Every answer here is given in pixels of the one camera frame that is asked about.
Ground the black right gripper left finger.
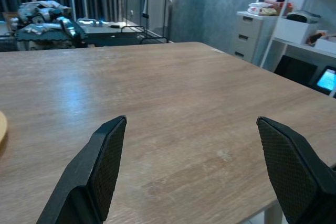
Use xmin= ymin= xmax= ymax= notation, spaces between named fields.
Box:
xmin=36 ymin=115 xmax=128 ymax=224

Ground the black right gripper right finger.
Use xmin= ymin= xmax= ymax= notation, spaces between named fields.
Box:
xmin=256 ymin=116 xmax=336 ymax=224

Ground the light wooden table leg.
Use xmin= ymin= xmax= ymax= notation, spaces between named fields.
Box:
xmin=264 ymin=202 xmax=283 ymax=224

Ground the round yellow plate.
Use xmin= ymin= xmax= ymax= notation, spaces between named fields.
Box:
xmin=0 ymin=110 xmax=8 ymax=156

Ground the tablet with lit screen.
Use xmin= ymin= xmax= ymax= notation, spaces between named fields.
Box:
xmin=313 ymin=66 xmax=336 ymax=95

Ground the white shelf unit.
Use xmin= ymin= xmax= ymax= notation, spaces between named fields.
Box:
xmin=256 ymin=0 xmax=336 ymax=99

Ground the white storage box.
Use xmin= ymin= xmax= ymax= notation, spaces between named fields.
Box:
xmin=275 ymin=16 xmax=320 ymax=45

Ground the white drawer cabinet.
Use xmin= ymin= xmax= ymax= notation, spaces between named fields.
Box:
xmin=234 ymin=10 xmax=279 ymax=65

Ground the grey printer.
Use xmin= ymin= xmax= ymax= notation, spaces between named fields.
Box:
xmin=286 ymin=10 xmax=321 ymax=24

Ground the pile of clothes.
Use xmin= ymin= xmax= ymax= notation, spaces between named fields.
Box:
xmin=10 ymin=0 xmax=73 ymax=36

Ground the white red food package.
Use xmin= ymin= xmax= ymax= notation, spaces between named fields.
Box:
xmin=248 ymin=0 xmax=279 ymax=17

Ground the black metal clothes rack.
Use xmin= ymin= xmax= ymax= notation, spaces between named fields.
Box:
xmin=125 ymin=0 xmax=174 ymax=44

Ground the low black metal frame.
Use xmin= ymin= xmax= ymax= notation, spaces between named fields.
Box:
xmin=120 ymin=26 xmax=170 ymax=45

